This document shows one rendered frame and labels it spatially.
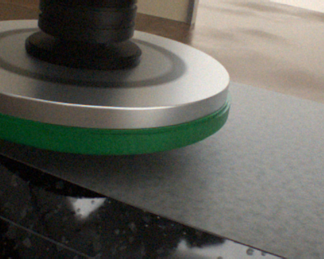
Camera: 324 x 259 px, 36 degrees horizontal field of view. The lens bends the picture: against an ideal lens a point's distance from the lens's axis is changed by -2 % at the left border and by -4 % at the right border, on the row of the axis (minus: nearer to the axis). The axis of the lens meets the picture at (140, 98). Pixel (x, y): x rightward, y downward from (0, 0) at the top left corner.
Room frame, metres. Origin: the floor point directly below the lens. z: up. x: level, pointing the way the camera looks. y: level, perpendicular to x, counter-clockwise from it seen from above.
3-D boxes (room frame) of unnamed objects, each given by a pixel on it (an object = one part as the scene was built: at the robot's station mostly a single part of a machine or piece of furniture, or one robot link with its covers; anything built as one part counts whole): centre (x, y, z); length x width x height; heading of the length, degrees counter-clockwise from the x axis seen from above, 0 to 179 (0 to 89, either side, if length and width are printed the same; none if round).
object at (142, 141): (0.36, 0.05, 0.87); 0.22 x 0.22 x 0.04
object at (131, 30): (0.36, 0.05, 0.90); 0.07 x 0.07 x 0.01
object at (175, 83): (0.36, 0.05, 0.87); 0.21 x 0.21 x 0.01
